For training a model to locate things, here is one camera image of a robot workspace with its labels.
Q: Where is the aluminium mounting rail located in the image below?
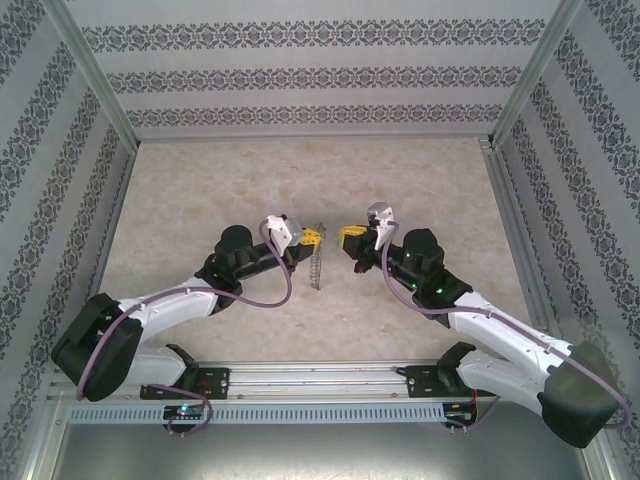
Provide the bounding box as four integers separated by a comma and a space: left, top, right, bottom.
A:
48, 359, 551, 400

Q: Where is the aluminium frame post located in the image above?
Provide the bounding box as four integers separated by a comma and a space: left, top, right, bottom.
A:
491, 0, 587, 149
38, 0, 142, 149

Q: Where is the slotted grey cable duct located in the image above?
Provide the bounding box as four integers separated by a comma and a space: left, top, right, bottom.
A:
67, 402, 446, 426

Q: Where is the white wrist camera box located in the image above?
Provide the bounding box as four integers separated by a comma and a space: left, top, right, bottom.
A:
264, 214, 301, 251
366, 201, 396, 250

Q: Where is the grey metal sheet panel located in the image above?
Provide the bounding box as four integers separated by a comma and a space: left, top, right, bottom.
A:
49, 423, 609, 480

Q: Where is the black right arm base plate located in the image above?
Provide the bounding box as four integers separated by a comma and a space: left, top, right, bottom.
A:
403, 363, 496, 400

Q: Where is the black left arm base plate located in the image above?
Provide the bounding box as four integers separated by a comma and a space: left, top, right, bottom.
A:
139, 367, 231, 401

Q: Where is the aluminium table side rail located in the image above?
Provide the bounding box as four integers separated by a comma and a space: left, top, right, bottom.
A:
74, 143, 141, 351
480, 138, 571, 351

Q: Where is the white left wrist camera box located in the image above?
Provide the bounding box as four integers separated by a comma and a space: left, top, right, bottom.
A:
264, 214, 301, 251

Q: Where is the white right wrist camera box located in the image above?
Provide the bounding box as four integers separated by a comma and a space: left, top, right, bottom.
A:
366, 201, 396, 250

